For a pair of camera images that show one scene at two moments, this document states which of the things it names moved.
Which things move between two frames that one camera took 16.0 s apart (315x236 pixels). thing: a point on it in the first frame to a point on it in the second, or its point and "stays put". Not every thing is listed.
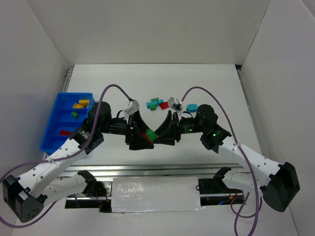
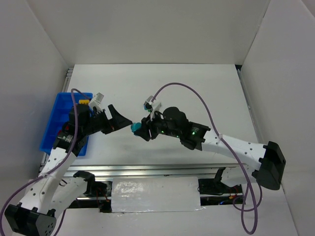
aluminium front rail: [154, 170] stays put
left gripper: [129, 132] to [106, 122]
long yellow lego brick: [84, 102] stays put
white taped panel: [155, 194] stays put
